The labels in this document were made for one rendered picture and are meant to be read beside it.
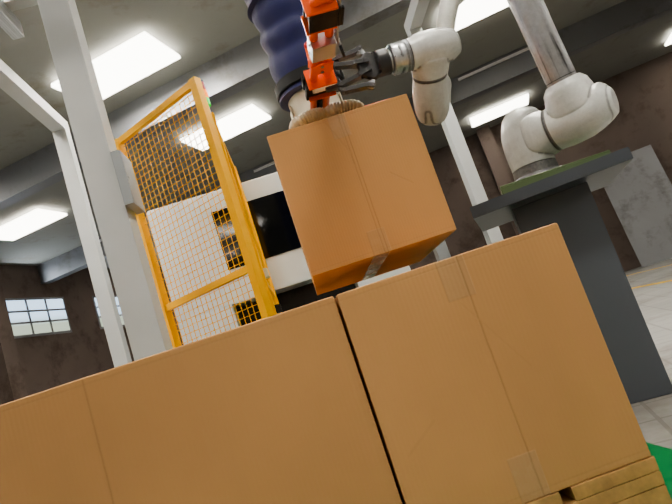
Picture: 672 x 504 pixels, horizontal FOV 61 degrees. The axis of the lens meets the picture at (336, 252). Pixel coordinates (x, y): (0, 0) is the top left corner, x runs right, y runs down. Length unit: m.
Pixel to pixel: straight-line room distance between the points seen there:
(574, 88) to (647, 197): 10.88
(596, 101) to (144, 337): 2.22
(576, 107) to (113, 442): 1.67
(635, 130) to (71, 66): 11.84
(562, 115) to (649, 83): 11.95
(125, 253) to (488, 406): 2.36
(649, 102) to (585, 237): 11.92
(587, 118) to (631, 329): 0.69
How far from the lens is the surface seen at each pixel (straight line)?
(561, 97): 2.06
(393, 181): 1.53
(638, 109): 13.81
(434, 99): 1.76
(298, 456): 0.93
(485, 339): 0.96
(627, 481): 1.06
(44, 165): 8.10
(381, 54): 1.68
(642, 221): 12.71
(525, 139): 2.11
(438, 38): 1.71
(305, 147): 1.55
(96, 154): 3.23
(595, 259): 2.02
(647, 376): 2.06
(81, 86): 3.41
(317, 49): 1.45
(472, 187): 5.42
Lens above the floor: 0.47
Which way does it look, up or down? 9 degrees up
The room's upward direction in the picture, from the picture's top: 19 degrees counter-clockwise
